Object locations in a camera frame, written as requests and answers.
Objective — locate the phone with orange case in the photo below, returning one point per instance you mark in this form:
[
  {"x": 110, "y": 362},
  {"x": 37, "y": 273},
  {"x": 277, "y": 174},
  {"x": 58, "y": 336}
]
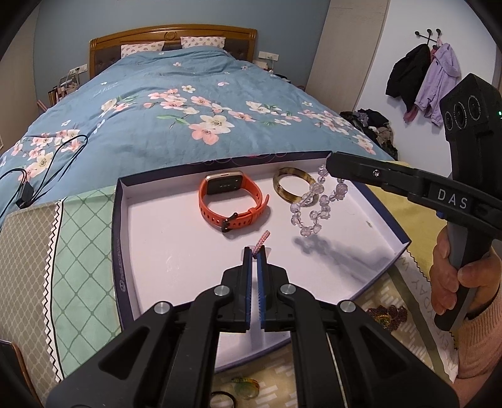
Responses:
[{"x": 13, "y": 372}]

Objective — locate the white wall socket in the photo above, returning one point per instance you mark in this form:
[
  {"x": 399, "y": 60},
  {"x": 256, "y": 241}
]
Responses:
[
  {"x": 78, "y": 69},
  {"x": 268, "y": 56}
]

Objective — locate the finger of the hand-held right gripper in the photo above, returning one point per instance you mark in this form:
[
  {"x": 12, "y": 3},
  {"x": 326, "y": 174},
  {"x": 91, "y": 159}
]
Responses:
[{"x": 368, "y": 172}]

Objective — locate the pink hair clip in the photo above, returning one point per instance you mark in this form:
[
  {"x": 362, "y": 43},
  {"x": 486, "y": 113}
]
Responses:
[{"x": 262, "y": 240}]

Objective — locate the wooden bed headboard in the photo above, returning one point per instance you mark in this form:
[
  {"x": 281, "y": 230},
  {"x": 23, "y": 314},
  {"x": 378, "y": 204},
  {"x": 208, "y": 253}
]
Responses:
[{"x": 137, "y": 39}]

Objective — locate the purple jacket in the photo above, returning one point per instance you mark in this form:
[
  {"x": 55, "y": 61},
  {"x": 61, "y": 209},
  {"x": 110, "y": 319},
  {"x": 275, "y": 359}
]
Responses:
[{"x": 439, "y": 82}]

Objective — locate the black wall coat rack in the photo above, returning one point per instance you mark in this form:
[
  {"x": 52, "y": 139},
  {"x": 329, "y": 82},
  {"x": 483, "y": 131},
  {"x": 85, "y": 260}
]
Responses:
[{"x": 428, "y": 37}]

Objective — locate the patchwork patterned mat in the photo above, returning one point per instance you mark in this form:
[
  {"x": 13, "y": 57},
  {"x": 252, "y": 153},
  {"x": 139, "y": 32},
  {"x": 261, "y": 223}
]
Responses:
[{"x": 86, "y": 255}]

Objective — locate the beige wardrobe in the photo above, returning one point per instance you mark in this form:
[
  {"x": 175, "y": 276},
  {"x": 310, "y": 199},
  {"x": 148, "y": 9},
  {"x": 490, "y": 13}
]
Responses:
[{"x": 345, "y": 51}]

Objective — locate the tortoiseshell bangle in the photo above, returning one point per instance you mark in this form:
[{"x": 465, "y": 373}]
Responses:
[{"x": 279, "y": 189}]

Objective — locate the blue floral blanket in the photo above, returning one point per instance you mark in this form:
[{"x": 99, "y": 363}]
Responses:
[{"x": 157, "y": 129}]

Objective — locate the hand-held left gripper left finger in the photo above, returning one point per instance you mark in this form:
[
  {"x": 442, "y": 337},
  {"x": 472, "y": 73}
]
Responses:
[{"x": 247, "y": 292}]

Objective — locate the person's right forearm pink sleeve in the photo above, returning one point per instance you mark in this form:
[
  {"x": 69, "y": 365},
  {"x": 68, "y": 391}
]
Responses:
[{"x": 478, "y": 337}]

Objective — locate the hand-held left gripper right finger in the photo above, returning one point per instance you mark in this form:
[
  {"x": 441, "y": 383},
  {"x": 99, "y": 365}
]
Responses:
[{"x": 260, "y": 298}]

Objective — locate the pile of dark clothes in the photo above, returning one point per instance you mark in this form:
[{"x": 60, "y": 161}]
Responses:
[{"x": 372, "y": 125}]

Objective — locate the pink patterned pillow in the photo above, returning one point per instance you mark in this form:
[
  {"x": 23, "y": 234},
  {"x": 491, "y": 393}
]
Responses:
[
  {"x": 141, "y": 49},
  {"x": 204, "y": 41}
]

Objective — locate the person's right hand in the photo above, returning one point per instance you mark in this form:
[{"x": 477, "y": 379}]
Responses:
[{"x": 441, "y": 274}]

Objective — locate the black jacket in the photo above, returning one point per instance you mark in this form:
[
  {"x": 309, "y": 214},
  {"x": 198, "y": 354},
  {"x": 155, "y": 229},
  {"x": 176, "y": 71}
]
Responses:
[{"x": 408, "y": 74}]

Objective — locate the bedside clutter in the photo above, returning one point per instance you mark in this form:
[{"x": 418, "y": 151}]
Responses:
[{"x": 64, "y": 88}]

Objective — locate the orange smartwatch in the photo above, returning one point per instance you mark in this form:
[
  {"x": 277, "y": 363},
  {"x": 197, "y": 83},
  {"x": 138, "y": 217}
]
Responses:
[{"x": 204, "y": 196}]

